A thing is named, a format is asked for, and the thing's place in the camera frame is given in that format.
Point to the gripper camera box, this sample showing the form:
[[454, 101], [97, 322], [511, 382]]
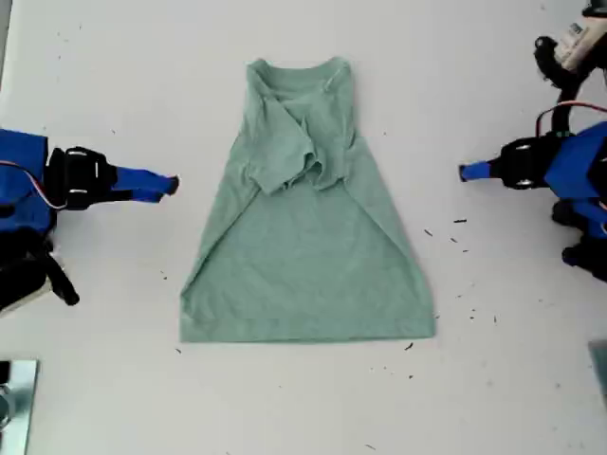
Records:
[[23, 298], [581, 42]]

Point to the steel plate with nut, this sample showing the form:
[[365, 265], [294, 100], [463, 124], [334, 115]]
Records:
[[19, 407]]

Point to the green t-shirt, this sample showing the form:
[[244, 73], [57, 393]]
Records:
[[303, 265]]

